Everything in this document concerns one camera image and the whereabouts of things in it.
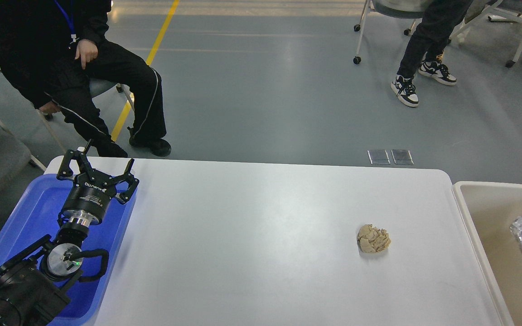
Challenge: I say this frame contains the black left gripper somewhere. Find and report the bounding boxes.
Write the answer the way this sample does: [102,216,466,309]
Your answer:
[57,139,140,225]

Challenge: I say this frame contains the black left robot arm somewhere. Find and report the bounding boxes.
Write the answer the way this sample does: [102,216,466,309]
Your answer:
[0,147,139,326]

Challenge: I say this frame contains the blue plastic tray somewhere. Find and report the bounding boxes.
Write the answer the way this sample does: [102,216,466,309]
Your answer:
[0,174,136,326]

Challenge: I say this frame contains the chair under seated person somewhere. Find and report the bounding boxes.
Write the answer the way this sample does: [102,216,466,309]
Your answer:
[37,78,135,151]

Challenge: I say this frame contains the seated person in black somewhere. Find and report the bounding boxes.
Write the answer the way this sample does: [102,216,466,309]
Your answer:
[0,0,171,158]

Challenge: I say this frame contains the metal floor plate left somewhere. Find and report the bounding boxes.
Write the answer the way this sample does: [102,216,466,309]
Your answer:
[367,149,390,165]

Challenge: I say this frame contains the metal floor plate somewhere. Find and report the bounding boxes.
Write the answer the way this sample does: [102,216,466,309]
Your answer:
[367,149,390,165]
[391,150,414,165]

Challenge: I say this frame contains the crumpled beige paper ball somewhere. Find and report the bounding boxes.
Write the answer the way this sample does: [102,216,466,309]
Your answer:
[357,224,392,254]

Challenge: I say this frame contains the metal floor plate right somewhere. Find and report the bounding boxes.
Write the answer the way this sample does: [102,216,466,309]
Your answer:
[391,150,414,165]

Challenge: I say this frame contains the person with black-white sneakers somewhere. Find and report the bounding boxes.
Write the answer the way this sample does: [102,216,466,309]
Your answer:
[390,0,472,107]

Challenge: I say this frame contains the grey wheeled chair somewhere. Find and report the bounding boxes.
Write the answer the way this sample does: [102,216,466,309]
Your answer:
[353,0,431,65]

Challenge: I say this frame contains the beige plastic bin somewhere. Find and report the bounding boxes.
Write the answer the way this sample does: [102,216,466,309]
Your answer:
[453,181,522,326]

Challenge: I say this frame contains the grey chair far right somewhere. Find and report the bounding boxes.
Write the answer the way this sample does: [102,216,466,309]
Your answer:
[449,0,522,68]

